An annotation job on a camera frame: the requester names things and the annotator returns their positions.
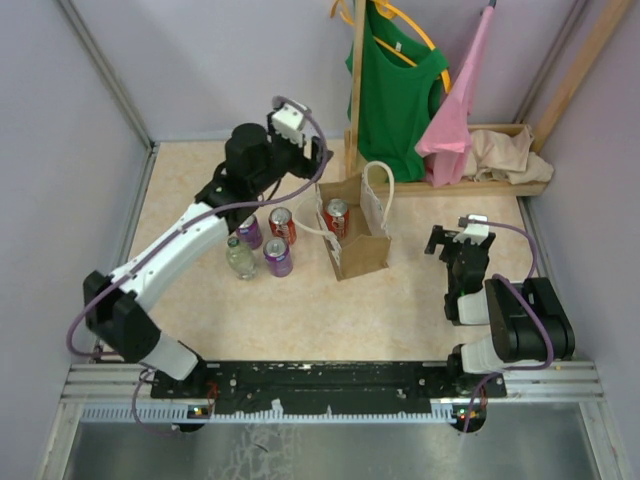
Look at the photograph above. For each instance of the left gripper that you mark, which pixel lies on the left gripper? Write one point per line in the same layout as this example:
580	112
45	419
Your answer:
306	167

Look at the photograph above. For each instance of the wooden clothes rack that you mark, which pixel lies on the wooden clothes rack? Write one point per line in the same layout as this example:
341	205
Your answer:
354	162

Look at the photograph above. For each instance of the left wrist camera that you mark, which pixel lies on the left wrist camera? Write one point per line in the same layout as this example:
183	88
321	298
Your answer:
288	122

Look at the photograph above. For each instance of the beige cloth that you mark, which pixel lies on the beige cloth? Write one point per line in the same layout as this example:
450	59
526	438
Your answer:
496	156

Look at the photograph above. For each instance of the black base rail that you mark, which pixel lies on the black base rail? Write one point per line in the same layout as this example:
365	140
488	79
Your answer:
314	388

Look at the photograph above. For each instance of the purple soda can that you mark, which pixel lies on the purple soda can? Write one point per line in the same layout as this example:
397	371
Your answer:
277	254
249	232

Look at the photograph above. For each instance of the wooden pole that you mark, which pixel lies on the wooden pole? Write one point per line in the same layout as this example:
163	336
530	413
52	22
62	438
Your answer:
599	35

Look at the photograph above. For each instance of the green t-shirt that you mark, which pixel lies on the green t-shirt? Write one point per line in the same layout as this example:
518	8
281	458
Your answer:
401	89

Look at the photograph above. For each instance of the green cap glass bottle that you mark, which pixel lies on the green cap glass bottle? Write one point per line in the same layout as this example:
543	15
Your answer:
240	258

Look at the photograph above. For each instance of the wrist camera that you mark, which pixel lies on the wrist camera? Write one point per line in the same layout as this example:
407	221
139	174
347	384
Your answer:
473	228
288	122

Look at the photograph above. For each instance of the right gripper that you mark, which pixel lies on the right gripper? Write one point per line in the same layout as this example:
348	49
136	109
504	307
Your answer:
441	236

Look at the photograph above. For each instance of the red cola can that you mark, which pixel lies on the red cola can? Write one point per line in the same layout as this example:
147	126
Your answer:
336	214

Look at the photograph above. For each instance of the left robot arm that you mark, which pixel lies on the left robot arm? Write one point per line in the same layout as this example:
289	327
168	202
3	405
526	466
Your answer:
117	304

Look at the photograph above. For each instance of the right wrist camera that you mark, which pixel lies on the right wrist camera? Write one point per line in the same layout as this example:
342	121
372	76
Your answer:
473	228

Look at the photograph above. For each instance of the pink t-shirt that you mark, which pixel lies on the pink t-shirt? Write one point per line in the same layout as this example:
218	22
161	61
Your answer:
446	143

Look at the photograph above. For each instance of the red soda can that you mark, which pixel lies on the red soda can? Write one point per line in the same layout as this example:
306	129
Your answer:
282	225

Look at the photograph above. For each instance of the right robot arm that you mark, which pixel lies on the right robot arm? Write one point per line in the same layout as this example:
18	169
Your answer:
528	327

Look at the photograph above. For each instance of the brown canvas bag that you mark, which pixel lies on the brown canvas bag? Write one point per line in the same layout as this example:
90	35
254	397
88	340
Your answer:
367	245

